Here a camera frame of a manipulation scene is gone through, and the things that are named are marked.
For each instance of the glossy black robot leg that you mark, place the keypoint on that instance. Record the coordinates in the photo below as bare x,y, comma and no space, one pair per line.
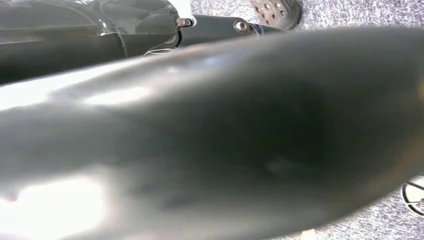
66,30

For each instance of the dark perforated robot foot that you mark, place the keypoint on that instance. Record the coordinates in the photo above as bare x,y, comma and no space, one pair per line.
276,11

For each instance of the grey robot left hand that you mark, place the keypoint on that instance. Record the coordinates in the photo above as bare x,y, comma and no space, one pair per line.
232,132

